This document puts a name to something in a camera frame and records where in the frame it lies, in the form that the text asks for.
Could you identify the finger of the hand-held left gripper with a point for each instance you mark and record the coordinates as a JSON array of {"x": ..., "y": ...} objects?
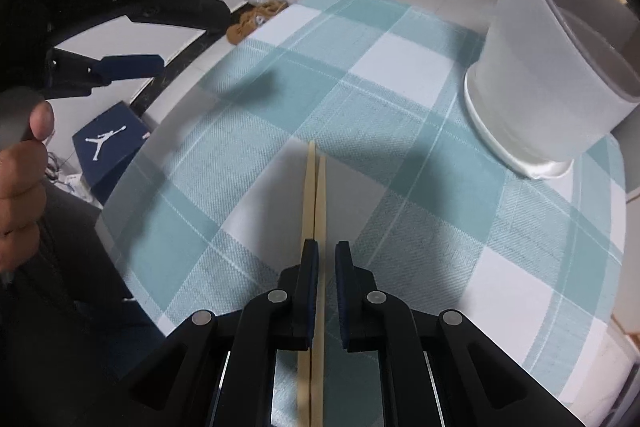
[
  {"x": 190, "y": 7},
  {"x": 130, "y": 66}
]

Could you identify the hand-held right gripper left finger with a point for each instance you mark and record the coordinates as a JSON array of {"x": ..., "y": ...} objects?
[{"x": 310, "y": 297}]

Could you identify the person's left hand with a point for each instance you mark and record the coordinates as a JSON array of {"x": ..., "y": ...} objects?
[{"x": 20, "y": 187}]

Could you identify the teal checked tablecloth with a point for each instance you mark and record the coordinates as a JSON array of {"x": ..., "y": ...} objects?
[{"x": 400, "y": 207}]

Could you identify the white utensil holder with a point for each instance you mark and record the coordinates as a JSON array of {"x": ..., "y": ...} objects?
[{"x": 540, "y": 82}]

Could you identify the person's dark clothing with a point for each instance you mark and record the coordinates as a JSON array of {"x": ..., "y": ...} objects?
[{"x": 75, "y": 307}]

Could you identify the navy shoebox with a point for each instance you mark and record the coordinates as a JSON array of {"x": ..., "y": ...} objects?
[{"x": 107, "y": 147}]

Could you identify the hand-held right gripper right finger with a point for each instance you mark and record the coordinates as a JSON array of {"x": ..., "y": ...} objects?
[{"x": 343, "y": 297}]

